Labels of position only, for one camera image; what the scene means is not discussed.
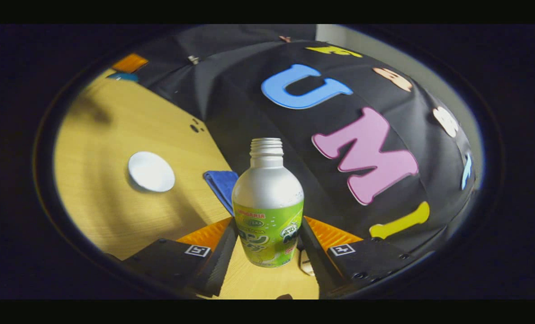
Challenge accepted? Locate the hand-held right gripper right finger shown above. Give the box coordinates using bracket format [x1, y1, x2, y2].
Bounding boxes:
[300, 216, 414, 297]

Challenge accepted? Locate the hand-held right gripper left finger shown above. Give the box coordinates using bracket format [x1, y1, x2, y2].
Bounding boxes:
[123, 217, 238, 298]

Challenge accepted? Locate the silver green water bottle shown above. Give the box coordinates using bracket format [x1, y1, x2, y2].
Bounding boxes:
[231, 137, 305, 268]

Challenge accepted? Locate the teal white teacup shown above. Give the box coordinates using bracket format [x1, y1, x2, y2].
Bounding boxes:
[128, 151, 176, 193]

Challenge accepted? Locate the blue folded towel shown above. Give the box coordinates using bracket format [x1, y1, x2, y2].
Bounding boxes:
[203, 170, 315, 276]

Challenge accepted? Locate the black backdrop cloth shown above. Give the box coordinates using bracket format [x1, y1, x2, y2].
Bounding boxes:
[132, 25, 477, 252]

